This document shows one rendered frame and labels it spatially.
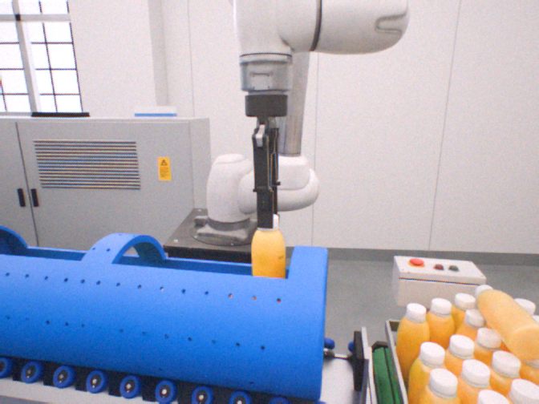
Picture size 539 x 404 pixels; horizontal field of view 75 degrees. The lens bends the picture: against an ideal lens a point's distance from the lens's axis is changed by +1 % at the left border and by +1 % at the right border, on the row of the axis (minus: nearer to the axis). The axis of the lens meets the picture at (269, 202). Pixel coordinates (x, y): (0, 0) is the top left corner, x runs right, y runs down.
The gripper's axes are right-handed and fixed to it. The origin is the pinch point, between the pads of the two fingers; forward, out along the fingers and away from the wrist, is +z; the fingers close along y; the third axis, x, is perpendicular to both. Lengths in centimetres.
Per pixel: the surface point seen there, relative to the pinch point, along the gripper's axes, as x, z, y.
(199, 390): -11.7, 34.3, 10.0
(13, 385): -53, 39, 11
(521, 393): 41.0, 24.1, 11.6
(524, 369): 46, 27, 2
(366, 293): 41, 134, -214
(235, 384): -3.8, 29.5, 12.2
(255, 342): 0.4, 19.5, 13.5
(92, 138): -135, -1, -131
